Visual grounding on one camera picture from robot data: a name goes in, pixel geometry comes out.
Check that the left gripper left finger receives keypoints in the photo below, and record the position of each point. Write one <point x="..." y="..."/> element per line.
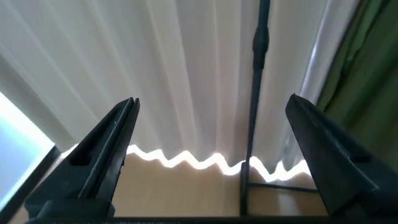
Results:
<point x="99" y="161"/>

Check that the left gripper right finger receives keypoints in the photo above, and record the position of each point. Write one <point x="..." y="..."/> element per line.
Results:
<point x="348" y="174"/>

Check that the green sleeveless shirt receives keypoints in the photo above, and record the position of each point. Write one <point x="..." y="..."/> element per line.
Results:
<point x="373" y="77"/>

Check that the black clothes rack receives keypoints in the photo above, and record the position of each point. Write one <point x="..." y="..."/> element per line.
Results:
<point x="260" y="46"/>

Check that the beige curtain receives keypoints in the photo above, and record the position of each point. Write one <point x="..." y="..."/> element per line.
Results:
<point x="155" y="77"/>

